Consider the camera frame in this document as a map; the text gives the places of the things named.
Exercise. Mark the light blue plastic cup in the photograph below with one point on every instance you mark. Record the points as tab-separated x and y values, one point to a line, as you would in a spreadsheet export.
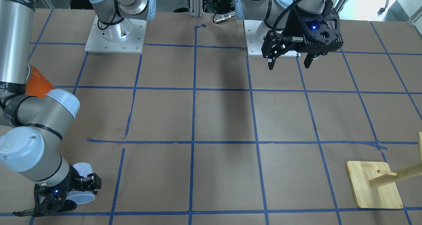
81	194

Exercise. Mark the aluminium frame post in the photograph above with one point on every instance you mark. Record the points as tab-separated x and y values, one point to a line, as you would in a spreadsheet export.
195	8

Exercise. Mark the wooden mug tree stand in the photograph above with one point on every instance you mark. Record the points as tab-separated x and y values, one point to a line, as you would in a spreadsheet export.
374	185

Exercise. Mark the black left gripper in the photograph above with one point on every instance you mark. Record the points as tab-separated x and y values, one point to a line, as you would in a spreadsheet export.
294	26

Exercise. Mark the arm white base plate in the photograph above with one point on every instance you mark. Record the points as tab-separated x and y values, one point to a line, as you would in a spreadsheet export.
255	31
125	37

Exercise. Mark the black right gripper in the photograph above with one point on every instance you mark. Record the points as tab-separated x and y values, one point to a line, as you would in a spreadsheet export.
70	186

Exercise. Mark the silver cable connector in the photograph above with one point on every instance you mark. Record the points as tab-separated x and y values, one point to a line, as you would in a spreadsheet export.
224	17

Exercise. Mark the orange soda can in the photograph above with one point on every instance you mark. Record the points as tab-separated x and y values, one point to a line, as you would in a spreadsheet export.
37	85

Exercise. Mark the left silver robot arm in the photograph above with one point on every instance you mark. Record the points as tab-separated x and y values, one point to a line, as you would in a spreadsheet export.
274	13

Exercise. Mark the black power adapter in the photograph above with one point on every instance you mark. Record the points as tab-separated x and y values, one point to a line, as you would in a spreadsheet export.
223	5

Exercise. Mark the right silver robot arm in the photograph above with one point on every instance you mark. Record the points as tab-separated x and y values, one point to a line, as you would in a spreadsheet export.
39	116

